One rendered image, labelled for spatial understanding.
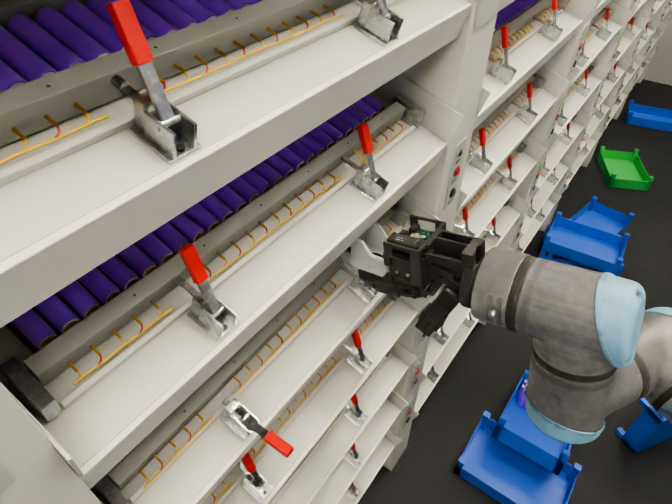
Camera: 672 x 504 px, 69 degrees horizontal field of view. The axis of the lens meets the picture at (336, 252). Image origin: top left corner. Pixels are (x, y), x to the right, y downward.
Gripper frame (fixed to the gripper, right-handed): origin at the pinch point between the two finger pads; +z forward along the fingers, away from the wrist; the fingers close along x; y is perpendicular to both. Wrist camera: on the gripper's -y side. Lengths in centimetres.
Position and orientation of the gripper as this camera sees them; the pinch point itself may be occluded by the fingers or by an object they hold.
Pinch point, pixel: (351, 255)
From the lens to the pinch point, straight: 71.7
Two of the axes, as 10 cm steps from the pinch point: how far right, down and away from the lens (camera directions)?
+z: -7.9, -2.4, 5.7
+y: -1.7, -8.0, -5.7
